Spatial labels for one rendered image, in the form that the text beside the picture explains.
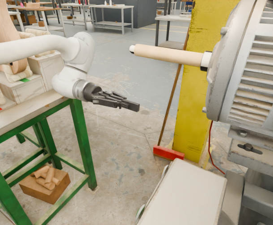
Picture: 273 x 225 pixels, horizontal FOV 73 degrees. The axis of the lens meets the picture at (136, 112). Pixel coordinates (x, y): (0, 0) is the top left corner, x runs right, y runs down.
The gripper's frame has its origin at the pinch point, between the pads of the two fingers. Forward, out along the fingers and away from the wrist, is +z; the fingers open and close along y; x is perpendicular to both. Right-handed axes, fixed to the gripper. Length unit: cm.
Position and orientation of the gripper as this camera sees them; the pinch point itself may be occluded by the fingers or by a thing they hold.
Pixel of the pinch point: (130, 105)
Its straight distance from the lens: 69.7
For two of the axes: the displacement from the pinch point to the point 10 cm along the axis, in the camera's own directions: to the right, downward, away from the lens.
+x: 0.8, -9.0, -4.3
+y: -5.2, 3.3, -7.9
